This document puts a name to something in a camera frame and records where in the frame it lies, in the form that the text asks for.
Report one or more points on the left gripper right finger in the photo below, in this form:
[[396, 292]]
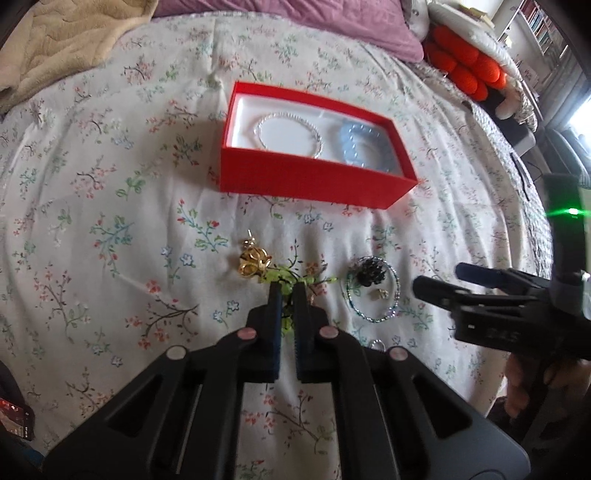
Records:
[[302, 332]]

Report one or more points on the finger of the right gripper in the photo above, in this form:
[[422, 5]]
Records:
[[436, 292], [491, 278]]

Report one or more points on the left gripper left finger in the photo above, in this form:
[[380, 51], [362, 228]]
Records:
[[274, 311]]

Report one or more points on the black flower hair clip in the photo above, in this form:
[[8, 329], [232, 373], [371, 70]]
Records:
[[371, 271]]

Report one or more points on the red jewelry box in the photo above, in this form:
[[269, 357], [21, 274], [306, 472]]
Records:
[[288, 143]]

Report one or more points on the right hand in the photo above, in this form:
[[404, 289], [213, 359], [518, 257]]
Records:
[[571, 379]]

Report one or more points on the black office chair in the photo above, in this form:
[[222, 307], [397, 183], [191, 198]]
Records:
[[562, 152]]

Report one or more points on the floral white bedsheet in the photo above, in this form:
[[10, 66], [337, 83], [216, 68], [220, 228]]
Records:
[[117, 243]]

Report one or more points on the red orange knitted cushion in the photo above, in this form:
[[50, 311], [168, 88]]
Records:
[[472, 71]]

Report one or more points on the bookshelf with books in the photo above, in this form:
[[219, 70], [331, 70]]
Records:
[[545, 32]]

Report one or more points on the purple pillow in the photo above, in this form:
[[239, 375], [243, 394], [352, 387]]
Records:
[[381, 23]]

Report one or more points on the beige fleece blanket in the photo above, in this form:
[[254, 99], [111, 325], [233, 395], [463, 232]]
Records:
[[55, 39]]

